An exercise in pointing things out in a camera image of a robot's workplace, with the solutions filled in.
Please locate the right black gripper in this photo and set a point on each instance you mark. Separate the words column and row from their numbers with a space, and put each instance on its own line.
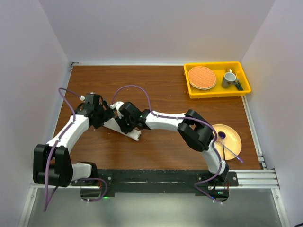
column 124, row 127

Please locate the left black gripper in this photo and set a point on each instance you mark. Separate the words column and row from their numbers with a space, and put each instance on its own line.
column 107, row 114

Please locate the white cloth napkin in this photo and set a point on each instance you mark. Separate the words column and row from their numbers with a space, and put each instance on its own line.
column 113, row 125

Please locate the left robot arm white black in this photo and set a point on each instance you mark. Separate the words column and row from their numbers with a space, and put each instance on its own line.
column 52, row 160

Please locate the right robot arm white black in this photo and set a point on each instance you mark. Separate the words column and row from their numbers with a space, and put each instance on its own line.
column 197, row 134

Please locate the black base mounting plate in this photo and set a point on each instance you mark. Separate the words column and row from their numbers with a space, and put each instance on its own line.
column 198, row 182

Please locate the orange patterned plate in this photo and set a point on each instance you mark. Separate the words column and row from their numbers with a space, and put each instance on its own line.
column 202, row 78

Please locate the iridescent purple spoon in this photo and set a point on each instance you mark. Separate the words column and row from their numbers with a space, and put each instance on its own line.
column 222, row 135

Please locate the yellow plastic tray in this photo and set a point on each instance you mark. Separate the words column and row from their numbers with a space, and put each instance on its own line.
column 219, row 68

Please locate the cream yellow plate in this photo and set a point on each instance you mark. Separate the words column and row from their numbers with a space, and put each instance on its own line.
column 232, row 141

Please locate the grey white mug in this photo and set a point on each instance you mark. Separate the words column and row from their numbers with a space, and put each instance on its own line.
column 229, row 79

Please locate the dark green utensil in tray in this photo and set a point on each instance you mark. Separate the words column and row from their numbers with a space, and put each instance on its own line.
column 239, row 86

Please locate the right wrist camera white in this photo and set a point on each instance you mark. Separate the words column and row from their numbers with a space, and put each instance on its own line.
column 116, row 106

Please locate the aluminium frame rail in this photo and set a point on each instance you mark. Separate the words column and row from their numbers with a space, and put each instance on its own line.
column 264, row 178

